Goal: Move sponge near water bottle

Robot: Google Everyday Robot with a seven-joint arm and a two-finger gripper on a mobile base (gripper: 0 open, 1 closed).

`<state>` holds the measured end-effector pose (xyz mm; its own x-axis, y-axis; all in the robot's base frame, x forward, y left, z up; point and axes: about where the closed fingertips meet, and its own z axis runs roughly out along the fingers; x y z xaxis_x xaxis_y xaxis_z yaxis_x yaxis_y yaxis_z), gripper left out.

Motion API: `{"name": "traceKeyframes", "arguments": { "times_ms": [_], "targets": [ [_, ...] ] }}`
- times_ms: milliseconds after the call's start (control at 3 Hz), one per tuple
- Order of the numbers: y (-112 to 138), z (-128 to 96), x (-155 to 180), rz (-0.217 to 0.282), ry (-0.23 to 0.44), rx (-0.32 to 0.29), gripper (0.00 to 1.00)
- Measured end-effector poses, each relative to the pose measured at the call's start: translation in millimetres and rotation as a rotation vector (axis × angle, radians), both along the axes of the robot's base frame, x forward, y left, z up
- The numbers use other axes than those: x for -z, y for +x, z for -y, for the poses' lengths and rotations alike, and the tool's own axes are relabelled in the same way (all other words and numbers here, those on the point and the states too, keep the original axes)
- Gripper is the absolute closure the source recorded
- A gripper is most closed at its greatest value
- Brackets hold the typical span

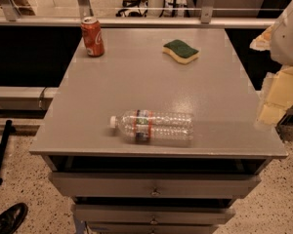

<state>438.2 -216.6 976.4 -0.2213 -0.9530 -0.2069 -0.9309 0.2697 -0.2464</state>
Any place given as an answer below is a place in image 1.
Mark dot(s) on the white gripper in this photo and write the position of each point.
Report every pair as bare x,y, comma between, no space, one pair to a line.
289,38

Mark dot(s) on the green and yellow sponge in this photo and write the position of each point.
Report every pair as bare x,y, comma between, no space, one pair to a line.
180,51

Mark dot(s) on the clear plastic water bottle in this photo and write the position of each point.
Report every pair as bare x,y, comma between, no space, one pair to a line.
143,124

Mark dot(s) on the black office chair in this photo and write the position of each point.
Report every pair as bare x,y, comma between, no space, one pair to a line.
132,8

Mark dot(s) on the red soda can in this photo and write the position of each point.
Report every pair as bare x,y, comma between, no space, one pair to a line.
92,36

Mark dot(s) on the grey drawer cabinet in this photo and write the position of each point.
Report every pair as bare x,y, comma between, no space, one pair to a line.
134,73

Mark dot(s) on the top grey drawer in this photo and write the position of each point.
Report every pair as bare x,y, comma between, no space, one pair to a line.
154,185

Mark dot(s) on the grey drawer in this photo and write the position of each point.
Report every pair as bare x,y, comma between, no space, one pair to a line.
152,215
127,228
154,185

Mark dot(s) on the middle grey drawer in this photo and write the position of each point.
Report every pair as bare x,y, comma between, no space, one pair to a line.
152,215

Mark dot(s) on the bottom grey drawer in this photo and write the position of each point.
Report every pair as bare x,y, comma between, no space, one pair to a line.
127,228

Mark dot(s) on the black metal stand leg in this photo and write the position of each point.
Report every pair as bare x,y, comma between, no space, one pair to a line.
0,151

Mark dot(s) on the black leather shoe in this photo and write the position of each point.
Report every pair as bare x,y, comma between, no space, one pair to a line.
11,219

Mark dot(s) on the metal window rail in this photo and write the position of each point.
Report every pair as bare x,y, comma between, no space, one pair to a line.
12,15

